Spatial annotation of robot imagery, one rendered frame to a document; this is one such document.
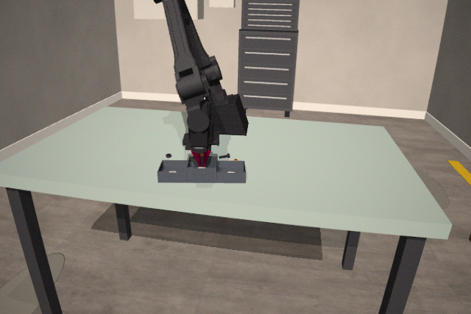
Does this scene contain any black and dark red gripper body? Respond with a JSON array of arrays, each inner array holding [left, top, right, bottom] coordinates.
[[183, 133, 219, 151]]

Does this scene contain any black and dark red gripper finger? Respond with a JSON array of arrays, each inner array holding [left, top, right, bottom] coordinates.
[[203, 150, 211, 167], [191, 150, 201, 167]]

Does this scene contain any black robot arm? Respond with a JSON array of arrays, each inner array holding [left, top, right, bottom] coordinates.
[[153, 0, 234, 154]]

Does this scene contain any grey three-compartment bin rack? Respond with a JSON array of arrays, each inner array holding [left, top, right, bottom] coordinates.
[[157, 156, 246, 183]]

